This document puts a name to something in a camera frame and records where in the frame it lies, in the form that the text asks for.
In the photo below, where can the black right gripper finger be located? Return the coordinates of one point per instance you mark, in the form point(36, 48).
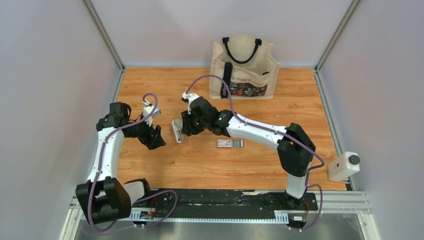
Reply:
point(186, 123)
point(196, 128)

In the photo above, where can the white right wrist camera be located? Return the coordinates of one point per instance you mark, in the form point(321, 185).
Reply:
point(189, 98)

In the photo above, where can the beige canvas tote bag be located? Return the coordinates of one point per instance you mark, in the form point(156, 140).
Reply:
point(245, 63)

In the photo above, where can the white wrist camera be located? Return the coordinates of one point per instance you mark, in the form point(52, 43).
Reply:
point(189, 98)
point(150, 112)

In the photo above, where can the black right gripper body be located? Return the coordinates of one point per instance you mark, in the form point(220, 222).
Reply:
point(203, 123)

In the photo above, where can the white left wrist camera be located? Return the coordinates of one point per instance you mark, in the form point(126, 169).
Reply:
point(150, 112)

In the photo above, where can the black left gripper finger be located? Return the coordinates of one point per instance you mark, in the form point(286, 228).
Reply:
point(151, 143)
point(157, 139)

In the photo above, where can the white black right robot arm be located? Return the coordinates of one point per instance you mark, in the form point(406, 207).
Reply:
point(294, 147)

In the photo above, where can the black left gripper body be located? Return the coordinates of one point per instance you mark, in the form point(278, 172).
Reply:
point(140, 131)

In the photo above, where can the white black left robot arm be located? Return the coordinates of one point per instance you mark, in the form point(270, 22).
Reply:
point(102, 197)

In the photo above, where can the red staples box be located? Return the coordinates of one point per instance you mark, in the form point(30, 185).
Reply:
point(230, 143)

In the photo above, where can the white plastic bottle black cap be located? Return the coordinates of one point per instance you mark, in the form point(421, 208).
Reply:
point(345, 165)

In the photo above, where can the aluminium frame rail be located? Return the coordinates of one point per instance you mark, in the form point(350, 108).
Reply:
point(342, 215)

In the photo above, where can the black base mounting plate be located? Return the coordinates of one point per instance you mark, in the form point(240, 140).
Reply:
point(224, 204)

